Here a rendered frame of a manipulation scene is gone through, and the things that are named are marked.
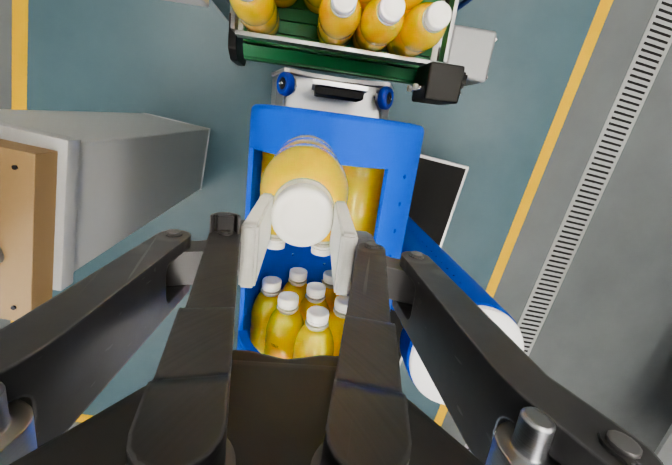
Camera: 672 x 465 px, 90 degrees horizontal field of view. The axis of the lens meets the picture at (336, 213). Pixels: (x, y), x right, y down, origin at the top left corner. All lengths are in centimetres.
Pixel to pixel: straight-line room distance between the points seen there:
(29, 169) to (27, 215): 9
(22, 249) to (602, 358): 289
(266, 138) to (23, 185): 47
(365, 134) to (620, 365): 274
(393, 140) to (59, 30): 173
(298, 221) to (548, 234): 207
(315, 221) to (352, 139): 25
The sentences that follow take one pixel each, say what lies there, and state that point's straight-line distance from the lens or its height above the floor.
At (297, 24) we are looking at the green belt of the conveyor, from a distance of 80.
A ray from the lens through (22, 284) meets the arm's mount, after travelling 88.
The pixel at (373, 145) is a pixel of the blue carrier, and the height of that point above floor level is 123.
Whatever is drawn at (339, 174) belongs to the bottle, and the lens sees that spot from 25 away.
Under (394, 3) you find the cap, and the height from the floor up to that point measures 111.
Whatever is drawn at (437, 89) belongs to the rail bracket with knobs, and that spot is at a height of 100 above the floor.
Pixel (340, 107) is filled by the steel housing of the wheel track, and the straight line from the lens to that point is 75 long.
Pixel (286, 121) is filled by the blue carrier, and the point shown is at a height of 121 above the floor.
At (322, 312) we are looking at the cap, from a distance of 61.
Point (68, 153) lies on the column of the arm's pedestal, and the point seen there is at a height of 100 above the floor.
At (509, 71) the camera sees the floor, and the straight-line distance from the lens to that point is 195.
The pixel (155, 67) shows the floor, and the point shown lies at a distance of 182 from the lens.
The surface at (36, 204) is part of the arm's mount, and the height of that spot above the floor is 105.
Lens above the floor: 168
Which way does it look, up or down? 74 degrees down
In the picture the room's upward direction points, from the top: 163 degrees clockwise
